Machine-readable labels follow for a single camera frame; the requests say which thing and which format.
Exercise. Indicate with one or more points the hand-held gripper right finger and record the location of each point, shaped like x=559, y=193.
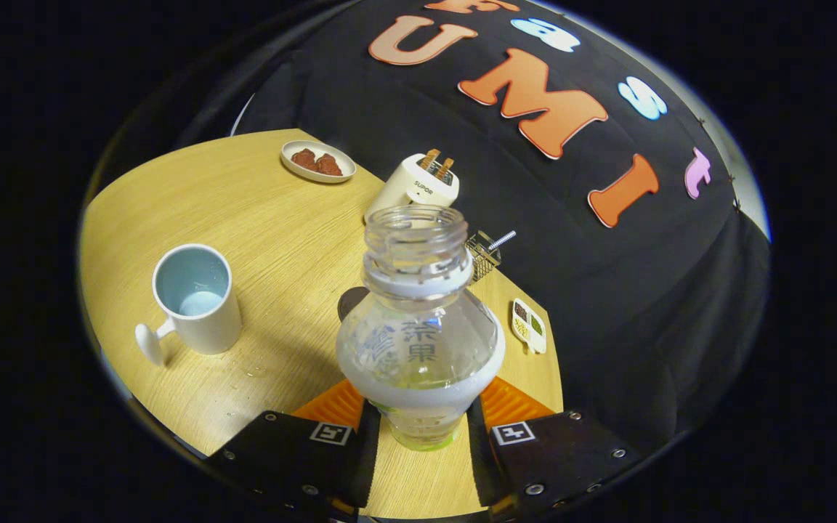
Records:
x=480, y=465

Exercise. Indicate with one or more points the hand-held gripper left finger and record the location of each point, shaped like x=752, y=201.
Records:
x=368, y=465

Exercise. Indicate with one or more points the clear plastic juice bottle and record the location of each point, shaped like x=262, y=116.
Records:
x=418, y=349

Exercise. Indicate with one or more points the dark round coaster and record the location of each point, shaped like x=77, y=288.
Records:
x=352, y=301

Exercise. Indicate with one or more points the white cup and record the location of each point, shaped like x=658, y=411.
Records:
x=204, y=327

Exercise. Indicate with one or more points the white divided dish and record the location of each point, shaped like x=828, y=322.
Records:
x=527, y=327

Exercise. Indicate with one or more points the striped straw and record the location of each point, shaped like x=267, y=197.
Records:
x=503, y=239

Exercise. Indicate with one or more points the wooden table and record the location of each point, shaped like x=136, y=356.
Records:
x=280, y=240

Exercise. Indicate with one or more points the white toaster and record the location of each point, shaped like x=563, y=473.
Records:
x=407, y=187

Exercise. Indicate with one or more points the white oval plate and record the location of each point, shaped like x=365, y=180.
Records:
x=314, y=176

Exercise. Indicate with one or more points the toast slice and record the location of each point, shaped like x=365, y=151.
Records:
x=430, y=159
x=445, y=168

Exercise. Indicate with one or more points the brown food piece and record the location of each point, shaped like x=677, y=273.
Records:
x=330, y=166
x=304, y=158

